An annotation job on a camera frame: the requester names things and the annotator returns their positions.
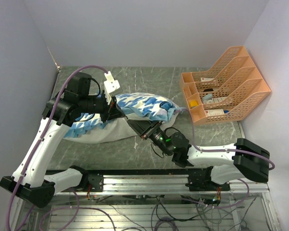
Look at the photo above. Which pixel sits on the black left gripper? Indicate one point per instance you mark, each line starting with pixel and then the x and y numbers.
pixel 111 111

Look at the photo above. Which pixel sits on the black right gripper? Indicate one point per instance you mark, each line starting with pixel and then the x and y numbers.
pixel 144 128

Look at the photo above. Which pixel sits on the blue houndstooth bear pillowcase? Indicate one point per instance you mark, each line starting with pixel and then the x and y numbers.
pixel 136 106

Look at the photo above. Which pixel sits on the white pillow insert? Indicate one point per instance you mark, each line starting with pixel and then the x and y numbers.
pixel 114 131

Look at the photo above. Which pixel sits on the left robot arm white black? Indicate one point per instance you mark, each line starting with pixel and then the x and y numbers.
pixel 30 181

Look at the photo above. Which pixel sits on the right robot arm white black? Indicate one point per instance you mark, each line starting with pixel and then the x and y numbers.
pixel 242 159

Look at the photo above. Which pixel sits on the yellow object in organizer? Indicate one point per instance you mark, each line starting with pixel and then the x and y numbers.
pixel 193 103

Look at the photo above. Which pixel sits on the white red box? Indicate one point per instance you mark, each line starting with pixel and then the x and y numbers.
pixel 214 112

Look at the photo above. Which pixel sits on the light blue stapler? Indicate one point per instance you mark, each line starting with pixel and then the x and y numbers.
pixel 207 97

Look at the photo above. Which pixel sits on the white box in back slot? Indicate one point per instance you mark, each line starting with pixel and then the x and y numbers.
pixel 206 79

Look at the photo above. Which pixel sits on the orange plastic file organizer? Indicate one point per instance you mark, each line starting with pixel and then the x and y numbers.
pixel 238 87

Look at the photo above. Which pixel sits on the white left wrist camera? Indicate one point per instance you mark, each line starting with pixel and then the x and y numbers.
pixel 111 86

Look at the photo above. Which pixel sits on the aluminium rail frame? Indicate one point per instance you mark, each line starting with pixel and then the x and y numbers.
pixel 141 184

